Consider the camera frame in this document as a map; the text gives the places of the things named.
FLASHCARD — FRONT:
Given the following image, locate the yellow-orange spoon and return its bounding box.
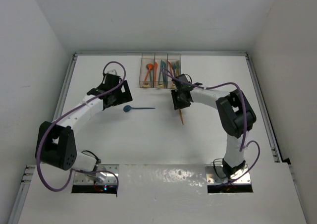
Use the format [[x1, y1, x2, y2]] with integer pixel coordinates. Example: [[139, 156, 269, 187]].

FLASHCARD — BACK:
[[178, 109, 184, 125]]

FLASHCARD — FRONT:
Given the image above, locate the blue fork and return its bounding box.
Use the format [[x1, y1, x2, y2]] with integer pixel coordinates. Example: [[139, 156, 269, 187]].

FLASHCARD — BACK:
[[171, 62, 177, 77]]

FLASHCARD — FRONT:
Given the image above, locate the red-orange spoon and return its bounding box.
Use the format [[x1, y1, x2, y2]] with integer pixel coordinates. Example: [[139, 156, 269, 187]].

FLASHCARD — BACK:
[[144, 63, 154, 81]]

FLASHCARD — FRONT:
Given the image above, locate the red-orange knife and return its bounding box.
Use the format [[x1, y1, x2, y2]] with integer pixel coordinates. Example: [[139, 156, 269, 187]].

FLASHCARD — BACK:
[[154, 61, 158, 83]]

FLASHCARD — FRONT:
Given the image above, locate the red-orange fork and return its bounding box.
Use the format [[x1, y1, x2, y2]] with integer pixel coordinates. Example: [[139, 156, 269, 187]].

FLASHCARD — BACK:
[[168, 61, 174, 76]]

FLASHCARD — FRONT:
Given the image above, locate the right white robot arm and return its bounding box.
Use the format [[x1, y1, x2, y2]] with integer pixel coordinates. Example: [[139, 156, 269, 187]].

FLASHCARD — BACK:
[[171, 74, 257, 178]]

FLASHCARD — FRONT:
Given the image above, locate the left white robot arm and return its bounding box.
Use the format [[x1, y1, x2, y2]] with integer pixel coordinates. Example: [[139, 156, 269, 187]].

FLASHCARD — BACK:
[[36, 73, 133, 172]]

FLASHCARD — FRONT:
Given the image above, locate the dark blue spoon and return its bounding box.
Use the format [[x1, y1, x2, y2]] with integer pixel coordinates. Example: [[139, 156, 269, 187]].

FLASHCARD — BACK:
[[123, 105, 155, 112]]

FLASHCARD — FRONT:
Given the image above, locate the left clear container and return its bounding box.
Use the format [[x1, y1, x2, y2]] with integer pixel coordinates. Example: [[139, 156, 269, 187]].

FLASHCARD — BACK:
[[139, 53, 155, 88]]

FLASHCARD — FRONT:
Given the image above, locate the clear container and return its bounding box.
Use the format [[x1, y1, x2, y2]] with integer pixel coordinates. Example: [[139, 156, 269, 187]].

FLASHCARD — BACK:
[[154, 53, 167, 88], [139, 53, 155, 88], [161, 53, 181, 89]]

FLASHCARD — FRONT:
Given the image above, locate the middle clear container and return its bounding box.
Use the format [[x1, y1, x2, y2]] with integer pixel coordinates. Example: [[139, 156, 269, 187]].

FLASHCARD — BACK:
[[154, 53, 167, 88]]

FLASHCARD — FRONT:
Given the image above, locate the right clear container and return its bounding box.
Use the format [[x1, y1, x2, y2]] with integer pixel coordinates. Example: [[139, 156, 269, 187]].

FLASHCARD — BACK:
[[161, 53, 181, 89]]

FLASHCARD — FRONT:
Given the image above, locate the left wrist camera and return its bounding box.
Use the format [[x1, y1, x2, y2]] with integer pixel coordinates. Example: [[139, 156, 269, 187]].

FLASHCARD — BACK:
[[105, 69, 118, 76]]

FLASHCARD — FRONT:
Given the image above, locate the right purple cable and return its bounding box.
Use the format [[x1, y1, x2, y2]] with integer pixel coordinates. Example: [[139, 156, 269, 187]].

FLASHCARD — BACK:
[[160, 67, 261, 185]]

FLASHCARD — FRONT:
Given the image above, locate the purple cable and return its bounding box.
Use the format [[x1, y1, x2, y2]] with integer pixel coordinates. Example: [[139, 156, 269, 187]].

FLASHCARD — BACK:
[[36, 61, 126, 192], [160, 67, 261, 185]]

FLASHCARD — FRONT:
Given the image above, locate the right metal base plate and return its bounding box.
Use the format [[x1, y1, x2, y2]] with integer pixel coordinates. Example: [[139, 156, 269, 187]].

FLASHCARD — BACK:
[[205, 163, 252, 186]]

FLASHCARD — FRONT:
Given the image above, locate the metal base plate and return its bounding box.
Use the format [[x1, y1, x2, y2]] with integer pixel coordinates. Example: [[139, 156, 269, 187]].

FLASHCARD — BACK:
[[205, 163, 252, 186], [23, 163, 120, 186]]

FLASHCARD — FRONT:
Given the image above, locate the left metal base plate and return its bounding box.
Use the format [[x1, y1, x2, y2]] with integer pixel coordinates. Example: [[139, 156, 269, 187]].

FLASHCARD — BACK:
[[23, 163, 120, 186]]

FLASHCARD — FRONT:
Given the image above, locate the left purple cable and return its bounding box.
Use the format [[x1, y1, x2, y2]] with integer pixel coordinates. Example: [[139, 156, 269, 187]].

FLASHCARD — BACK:
[[36, 61, 126, 192]]

